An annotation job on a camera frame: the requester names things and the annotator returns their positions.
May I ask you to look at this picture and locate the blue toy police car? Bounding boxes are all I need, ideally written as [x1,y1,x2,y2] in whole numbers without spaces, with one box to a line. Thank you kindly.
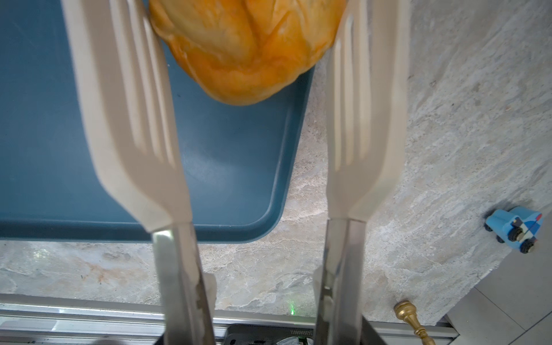
[484,206,543,254]

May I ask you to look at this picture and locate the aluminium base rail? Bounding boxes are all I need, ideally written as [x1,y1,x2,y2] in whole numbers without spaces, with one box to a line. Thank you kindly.
[1,293,459,344]

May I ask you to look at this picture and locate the teal plastic tray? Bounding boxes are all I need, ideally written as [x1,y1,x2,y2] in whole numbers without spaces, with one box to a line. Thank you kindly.
[1,1,312,243]

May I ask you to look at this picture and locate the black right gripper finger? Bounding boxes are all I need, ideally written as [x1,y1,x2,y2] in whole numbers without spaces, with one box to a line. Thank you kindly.
[361,317,387,345]

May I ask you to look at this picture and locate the round flaky bun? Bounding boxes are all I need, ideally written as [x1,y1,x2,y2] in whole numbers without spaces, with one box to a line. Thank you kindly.
[149,0,346,106]

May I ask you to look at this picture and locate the small brass knob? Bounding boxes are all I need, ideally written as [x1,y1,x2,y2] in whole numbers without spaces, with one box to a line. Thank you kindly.
[394,300,436,345]

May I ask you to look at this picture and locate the steel tongs cream tips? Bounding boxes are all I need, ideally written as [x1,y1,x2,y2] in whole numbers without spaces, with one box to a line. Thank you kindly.
[62,1,410,344]

